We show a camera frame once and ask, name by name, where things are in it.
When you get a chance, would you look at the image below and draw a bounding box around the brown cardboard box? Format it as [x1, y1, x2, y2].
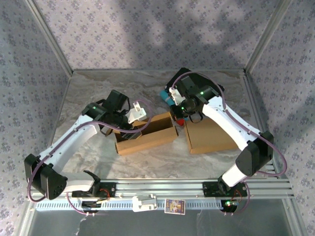
[183, 118, 240, 155]
[115, 112, 178, 156]

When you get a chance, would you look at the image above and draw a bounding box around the black hard carrying case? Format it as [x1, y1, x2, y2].
[165, 67, 225, 104]

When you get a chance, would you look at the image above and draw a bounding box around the black controller board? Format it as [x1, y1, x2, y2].
[81, 200, 110, 213]
[220, 199, 238, 212]

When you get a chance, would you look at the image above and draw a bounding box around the small picture card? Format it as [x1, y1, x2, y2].
[164, 198, 186, 215]

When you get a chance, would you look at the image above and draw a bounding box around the grey metal panel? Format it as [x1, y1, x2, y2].
[18, 199, 308, 236]

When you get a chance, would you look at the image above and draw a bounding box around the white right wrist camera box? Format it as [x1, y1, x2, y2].
[168, 87, 186, 106]

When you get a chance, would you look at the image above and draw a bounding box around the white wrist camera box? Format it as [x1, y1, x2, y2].
[168, 87, 186, 106]
[127, 101, 146, 124]

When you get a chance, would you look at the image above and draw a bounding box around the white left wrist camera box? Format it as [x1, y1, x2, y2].
[127, 101, 146, 124]

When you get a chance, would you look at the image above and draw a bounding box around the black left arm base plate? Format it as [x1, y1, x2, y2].
[71, 181, 117, 199]

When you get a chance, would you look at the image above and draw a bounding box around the aluminium side rail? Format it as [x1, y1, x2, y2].
[242, 68, 290, 181]
[31, 70, 74, 181]

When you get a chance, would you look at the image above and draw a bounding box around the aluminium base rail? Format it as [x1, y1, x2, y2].
[26, 178, 295, 200]

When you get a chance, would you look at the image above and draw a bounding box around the white slotted cable duct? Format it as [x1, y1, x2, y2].
[35, 199, 238, 211]

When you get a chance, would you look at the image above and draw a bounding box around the white plastic bracket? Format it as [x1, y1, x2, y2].
[132, 194, 158, 212]

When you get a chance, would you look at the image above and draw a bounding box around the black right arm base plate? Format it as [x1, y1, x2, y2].
[202, 181, 248, 198]

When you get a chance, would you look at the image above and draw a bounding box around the aluminium frame post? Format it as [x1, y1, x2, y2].
[245, 0, 293, 72]
[24, 0, 74, 74]

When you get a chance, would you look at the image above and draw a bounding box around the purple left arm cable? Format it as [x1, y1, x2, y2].
[26, 99, 153, 217]

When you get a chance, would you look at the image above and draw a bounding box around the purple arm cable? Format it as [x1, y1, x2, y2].
[26, 99, 153, 217]
[171, 71, 287, 217]

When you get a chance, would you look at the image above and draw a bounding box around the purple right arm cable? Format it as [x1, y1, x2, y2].
[171, 71, 287, 217]

